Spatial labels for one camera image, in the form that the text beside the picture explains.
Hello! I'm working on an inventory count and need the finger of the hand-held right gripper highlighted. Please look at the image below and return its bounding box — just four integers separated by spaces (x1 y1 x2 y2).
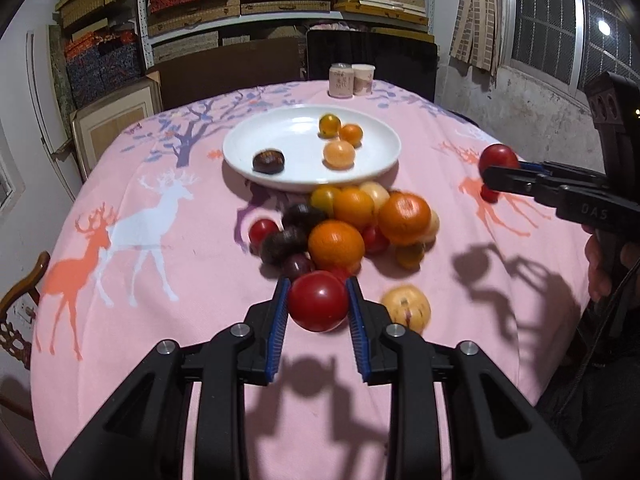
482 165 623 233
520 160 608 190

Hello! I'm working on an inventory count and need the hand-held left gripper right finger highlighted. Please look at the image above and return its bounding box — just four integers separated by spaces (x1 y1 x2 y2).
345 276 583 480

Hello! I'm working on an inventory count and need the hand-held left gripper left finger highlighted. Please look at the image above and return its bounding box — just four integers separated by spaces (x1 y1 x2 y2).
50 276 292 480

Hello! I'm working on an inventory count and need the yellow pear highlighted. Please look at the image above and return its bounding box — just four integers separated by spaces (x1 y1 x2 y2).
381 285 432 335

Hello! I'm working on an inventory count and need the white plate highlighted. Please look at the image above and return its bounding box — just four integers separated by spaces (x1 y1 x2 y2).
222 104 402 193

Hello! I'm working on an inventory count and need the person's right hand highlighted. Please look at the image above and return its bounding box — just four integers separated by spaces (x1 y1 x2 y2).
587 234 640 306

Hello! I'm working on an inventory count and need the pale yellow round fruit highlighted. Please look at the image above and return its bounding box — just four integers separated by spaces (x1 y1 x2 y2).
420 210 441 243
359 181 391 208

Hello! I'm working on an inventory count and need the window with metal grille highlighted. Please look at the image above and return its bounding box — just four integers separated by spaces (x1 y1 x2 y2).
500 0 640 108

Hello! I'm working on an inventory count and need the pink deer print tablecloth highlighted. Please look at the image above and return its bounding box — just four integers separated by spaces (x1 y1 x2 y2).
27 80 596 480

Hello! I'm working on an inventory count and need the large orange mandarin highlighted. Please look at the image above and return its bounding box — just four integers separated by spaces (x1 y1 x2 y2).
377 192 432 246

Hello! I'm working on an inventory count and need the hanging bamboo curtain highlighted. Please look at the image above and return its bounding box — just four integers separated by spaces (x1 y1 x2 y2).
450 0 516 73

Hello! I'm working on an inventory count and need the pale orange round fruit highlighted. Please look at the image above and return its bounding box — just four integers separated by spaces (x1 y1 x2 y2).
323 140 357 170

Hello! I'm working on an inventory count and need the paper cup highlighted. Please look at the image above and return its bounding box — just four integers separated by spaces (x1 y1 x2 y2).
351 63 376 97

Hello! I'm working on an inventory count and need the black panel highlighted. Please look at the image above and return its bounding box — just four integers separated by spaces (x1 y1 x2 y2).
305 29 440 106

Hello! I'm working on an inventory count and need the drink can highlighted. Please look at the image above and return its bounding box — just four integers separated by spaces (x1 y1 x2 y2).
328 63 355 98

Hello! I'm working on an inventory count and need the brown cardboard panel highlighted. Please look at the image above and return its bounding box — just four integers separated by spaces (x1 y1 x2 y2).
152 37 307 111

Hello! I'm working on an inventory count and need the wooden chair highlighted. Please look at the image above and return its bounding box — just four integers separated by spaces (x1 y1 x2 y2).
0 251 51 371

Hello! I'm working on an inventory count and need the white door panel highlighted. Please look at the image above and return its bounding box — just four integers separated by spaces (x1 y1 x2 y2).
25 25 83 186

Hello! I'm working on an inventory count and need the white metal shelf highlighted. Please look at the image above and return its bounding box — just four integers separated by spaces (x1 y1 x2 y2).
135 0 436 71

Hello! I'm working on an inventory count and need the green patterned panel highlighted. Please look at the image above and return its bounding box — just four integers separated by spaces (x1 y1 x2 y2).
47 25 77 111

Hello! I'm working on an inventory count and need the wooden picture frame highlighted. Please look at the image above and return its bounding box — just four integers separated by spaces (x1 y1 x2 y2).
70 72 163 181

